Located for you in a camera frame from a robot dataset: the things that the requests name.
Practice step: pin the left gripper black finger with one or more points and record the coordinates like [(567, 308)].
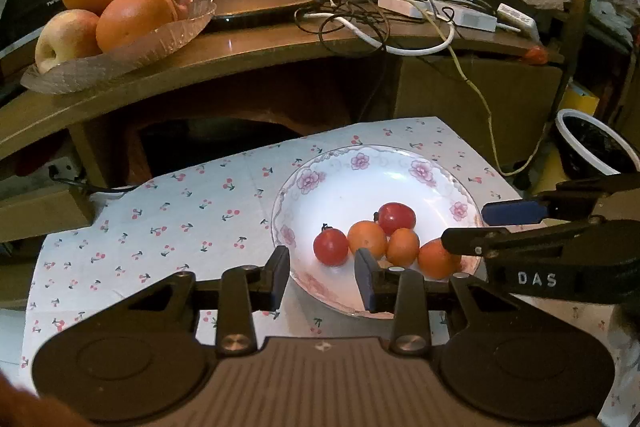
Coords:
[(489, 242)]

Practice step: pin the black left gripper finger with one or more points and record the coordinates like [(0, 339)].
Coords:
[(155, 350), (481, 355)]

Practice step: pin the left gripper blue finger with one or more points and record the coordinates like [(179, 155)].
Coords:
[(569, 201)]

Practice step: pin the red oval tomato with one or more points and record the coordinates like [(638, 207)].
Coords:
[(393, 216)]

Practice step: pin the small red pomegranate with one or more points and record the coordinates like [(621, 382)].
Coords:
[(331, 247)]

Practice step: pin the white rimmed black bin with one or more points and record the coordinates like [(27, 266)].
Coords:
[(590, 149)]

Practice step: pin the small red object on cabinet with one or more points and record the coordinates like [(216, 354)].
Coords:
[(536, 55)]

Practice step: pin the white floral plate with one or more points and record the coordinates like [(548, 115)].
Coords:
[(343, 186)]

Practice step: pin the cherry print tablecloth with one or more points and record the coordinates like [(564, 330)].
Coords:
[(208, 217)]

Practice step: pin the white adapter box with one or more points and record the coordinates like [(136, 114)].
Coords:
[(515, 18)]

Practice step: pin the white power strip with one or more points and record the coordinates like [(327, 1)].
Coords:
[(456, 13)]

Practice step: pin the wooden tv cabinet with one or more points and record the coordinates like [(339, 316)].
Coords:
[(248, 89)]

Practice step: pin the woven fruit tray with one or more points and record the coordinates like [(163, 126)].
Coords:
[(85, 73)]

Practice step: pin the yellow apple in tray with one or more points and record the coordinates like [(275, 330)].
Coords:
[(67, 36)]

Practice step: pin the large orange front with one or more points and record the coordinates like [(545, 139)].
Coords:
[(123, 21)]

